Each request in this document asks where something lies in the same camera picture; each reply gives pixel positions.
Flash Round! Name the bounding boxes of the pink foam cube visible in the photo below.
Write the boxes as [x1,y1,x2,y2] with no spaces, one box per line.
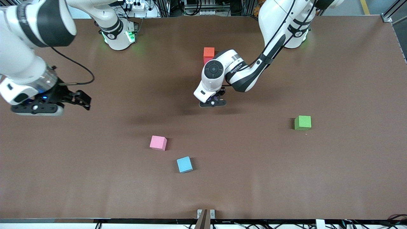
[149,135,167,151]

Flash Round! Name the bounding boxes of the dark equipment rack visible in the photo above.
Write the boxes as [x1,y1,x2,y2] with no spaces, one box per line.
[149,0,259,17]

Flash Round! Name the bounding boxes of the orange objects pile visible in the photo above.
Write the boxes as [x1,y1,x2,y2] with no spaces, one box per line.
[253,0,265,16]

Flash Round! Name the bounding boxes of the green foam cube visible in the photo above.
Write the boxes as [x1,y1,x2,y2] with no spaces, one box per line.
[294,115,312,131]

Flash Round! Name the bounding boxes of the light blue foam cube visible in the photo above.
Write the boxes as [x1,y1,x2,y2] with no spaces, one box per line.
[176,156,193,174]

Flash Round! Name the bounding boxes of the grey metal mount bracket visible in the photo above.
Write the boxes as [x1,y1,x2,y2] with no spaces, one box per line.
[197,209,216,219]

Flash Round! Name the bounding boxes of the black cable bundle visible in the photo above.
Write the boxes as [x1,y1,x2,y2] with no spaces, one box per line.
[342,214,407,229]

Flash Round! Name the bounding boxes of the brown camera mount post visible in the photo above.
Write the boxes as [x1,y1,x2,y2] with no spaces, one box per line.
[195,209,211,229]

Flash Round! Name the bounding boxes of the white power strip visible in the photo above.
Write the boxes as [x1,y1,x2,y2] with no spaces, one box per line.
[122,0,150,10]

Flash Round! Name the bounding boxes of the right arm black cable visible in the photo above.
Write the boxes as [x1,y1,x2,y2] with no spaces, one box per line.
[50,47,95,86]

